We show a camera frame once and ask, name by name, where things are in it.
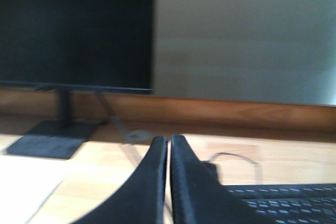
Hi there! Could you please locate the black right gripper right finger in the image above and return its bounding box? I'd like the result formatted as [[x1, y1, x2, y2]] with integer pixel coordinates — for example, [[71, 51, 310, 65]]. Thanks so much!
[[170, 135, 275, 224]]

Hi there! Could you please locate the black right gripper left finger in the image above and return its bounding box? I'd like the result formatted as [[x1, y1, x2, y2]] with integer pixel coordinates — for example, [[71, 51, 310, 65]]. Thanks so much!
[[76, 136, 167, 224]]

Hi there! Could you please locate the white paper sheet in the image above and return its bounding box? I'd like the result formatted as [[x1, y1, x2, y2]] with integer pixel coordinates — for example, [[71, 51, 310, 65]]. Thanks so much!
[[1, 155, 69, 223]]

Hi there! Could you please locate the wooden desk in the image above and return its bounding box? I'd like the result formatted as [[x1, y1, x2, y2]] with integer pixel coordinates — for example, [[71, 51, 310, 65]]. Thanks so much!
[[1, 91, 335, 223]]

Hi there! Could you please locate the black computer mouse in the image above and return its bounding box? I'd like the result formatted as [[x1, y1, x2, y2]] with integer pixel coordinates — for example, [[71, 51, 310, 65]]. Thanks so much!
[[200, 161, 221, 186]]

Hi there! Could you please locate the black computer keyboard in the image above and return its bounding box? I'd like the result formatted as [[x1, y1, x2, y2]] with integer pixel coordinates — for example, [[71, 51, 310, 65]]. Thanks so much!
[[226, 183, 335, 223]]

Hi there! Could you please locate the black computer monitor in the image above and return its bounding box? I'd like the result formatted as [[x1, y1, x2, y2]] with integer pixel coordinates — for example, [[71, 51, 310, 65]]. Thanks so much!
[[1, 0, 155, 159]]

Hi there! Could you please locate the black monitor cable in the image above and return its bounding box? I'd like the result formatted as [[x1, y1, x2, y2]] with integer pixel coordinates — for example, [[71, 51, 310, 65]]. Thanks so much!
[[96, 93, 140, 167]]

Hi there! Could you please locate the black mouse cable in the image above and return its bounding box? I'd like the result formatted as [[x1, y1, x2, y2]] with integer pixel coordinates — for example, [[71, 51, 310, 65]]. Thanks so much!
[[207, 152, 263, 185]]

